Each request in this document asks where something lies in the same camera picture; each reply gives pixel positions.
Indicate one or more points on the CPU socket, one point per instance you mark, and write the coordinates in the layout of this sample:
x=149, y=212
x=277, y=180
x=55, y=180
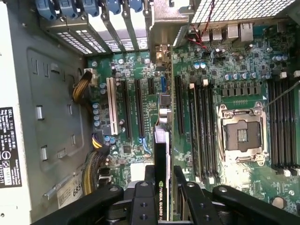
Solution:
x=242, y=136

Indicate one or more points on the socket locking lever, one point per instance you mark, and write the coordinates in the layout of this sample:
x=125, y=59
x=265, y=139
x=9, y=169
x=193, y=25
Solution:
x=281, y=95

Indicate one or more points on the white expansion slot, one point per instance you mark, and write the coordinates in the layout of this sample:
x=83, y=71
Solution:
x=112, y=107

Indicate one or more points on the open black PC case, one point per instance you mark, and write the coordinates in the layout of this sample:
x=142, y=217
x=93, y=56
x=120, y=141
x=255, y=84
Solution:
x=58, y=93

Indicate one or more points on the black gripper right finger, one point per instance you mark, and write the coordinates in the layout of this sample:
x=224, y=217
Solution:
x=197, y=206

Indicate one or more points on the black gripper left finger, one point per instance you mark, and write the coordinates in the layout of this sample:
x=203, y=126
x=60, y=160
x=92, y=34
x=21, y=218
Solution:
x=143, y=204

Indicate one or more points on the green Dell motherboard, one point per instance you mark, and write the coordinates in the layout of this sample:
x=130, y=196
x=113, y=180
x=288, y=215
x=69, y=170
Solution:
x=246, y=63

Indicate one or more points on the silver coin battery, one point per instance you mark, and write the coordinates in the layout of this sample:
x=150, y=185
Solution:
x=278, y=202

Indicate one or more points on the silver power supply unit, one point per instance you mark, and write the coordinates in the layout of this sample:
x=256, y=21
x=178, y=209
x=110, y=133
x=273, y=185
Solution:
x=14, y=70

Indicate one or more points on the silver chipset heatsink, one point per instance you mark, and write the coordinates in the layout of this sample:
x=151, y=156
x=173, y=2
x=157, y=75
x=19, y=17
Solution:
x=137, y=171

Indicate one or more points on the black Nvidia graphics card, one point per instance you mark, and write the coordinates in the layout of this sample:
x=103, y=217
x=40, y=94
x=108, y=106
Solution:
x=161, y=152

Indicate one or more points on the blue expansion slot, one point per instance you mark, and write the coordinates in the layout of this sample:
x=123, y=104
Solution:
x=163, y=84

